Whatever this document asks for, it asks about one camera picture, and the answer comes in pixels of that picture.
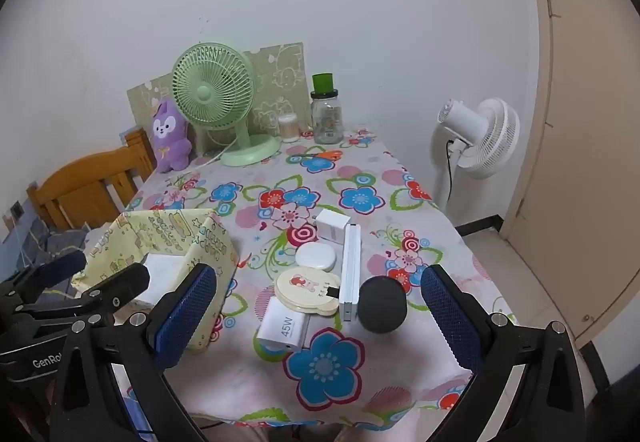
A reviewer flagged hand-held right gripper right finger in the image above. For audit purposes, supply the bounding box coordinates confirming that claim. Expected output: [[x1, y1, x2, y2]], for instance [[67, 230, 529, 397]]
[[420, 264, 586, 442]]

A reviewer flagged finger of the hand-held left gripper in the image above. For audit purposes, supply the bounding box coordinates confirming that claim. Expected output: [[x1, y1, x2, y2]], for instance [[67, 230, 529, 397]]
[[0, 249, 88, 310], [0, 263, 151, 354]]

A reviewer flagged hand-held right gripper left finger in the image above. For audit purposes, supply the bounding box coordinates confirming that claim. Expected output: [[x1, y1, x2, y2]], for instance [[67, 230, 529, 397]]
[[50, 263, 218, 442]]

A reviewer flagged black round sponge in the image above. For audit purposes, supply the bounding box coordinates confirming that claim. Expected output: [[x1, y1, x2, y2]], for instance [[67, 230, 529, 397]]
[[359, 276, 407, 334]]

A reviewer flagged yellow fabric storage box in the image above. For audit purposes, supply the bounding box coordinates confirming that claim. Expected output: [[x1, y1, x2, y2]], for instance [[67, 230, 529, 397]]
[[71, 208, 240, 355]]

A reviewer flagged white tube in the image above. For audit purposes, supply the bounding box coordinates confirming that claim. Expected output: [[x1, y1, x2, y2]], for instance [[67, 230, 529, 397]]
[[257, 297, 308, 352]]

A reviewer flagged white long box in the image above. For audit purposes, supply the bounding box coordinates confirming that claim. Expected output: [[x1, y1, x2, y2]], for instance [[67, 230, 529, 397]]
[[339, 223, 362, 323]]

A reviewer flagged cartoon printed pouch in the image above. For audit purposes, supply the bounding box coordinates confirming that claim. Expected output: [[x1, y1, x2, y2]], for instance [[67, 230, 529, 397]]
[[275, 267, 342, 317]]

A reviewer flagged white round case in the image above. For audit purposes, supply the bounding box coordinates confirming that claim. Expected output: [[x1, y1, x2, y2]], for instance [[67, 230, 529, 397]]
[[295, 242, 345, 273]]

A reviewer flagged white cube adapter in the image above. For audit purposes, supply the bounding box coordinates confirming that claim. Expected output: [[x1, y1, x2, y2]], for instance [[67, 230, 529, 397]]
[[315, 208, 352, 243]]

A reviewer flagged plaid bedding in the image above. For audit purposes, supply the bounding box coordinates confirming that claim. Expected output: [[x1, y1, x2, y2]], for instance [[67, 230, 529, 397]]
[[0, 227, 96, 283]]

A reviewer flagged wooden chair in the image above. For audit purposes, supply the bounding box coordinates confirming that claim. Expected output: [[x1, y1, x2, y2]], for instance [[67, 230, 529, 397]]
[[26, 127, 156, 233]]

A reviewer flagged floral tablecloth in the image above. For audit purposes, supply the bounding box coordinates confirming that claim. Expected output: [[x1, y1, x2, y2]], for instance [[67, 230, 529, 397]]
[[72, 127, 516, 428]]

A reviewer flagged purple plush toy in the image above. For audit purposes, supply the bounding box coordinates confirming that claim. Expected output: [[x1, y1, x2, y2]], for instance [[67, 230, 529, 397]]
[[151, 99, 193, 173]]

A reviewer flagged white standing fan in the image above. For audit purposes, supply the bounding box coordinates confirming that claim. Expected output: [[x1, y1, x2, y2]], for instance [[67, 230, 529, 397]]
[[431, 96, 521, 213]]

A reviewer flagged beige door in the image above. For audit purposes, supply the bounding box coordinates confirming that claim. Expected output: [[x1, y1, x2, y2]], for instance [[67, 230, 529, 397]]
[[502, 0, 640, 343]]

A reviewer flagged green desk fan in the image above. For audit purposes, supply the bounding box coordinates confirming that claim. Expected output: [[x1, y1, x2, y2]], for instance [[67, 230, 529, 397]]
[[171, 40, 283, 167]]

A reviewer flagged cotton swab jar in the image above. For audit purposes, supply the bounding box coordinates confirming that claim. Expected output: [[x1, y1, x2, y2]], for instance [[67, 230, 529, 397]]
[[278, 113, 300, 143]]

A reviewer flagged glass mug with green lid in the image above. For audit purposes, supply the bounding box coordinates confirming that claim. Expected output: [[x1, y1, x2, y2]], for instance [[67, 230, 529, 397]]
[[310, 73, 345, 145]]

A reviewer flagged black fan cable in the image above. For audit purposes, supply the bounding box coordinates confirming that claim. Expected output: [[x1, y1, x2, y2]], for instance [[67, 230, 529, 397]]
[[445, 139, 457, 203]]

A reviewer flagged white fan cord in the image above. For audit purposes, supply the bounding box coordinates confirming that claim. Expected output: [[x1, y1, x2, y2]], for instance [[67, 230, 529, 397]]
[[186, 142, 238, 169]]

